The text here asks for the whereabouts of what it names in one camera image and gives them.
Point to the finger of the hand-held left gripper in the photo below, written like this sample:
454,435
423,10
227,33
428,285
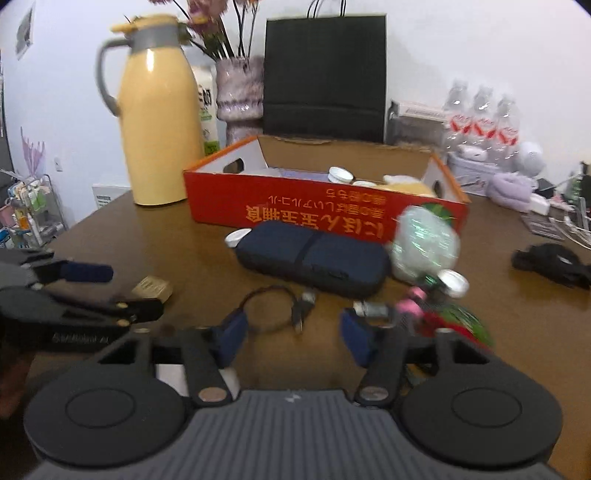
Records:
87,272
143,309

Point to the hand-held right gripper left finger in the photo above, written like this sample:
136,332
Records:
231,338

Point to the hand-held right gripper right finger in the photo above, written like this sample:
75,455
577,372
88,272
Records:
358,339

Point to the small gold box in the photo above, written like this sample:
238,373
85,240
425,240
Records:
152,288

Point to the silver metal connector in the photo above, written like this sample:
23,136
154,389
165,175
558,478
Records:
369,308

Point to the small pink item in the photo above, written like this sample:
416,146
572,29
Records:
413,302

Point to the navy zip case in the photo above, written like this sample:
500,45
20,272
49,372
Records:
304,256

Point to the small white bottle cap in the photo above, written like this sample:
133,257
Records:
238,237

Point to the white round lid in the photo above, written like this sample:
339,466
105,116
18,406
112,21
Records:
455,282

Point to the iridescent ball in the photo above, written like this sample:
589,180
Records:
425,244

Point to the red cardboard box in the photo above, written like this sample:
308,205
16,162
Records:
300,207

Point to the white ribbed bottle cap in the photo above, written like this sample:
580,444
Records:
364,183
340,174

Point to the yellow plush toy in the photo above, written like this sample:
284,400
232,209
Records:
408,185

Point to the purple knitted cloth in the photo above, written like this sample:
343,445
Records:
302,175

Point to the purple dried flower bunch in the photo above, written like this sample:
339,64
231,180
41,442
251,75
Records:
33,154

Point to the yellow thermos jug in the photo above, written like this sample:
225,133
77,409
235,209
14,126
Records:
157,115

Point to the white green milk carton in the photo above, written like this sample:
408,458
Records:
207,120

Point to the silver tin box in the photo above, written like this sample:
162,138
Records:
471,177

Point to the black cloth pouch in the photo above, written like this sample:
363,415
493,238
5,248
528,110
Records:
551,263

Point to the purple rolled towel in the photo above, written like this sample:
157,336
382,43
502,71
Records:
510,191

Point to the clear plastic container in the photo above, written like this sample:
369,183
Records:
413,131

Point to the white earbud case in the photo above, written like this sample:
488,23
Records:
471,153

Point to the white charger cube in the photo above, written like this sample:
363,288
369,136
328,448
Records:
541,204

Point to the purple white vase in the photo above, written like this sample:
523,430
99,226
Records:
240,92

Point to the white flat box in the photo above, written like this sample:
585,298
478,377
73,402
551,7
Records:
422,110

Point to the black charger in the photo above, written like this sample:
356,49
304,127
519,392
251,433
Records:
545,185

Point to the white round speaker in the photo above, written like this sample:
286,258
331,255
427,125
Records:
530,159

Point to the black paper bag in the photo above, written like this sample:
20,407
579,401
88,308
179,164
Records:
323,78

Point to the dried rose bouquet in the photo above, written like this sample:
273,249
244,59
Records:
203,14

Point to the white wall socket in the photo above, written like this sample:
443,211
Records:
58,164

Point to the wall picture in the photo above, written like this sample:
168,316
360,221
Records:
25,30

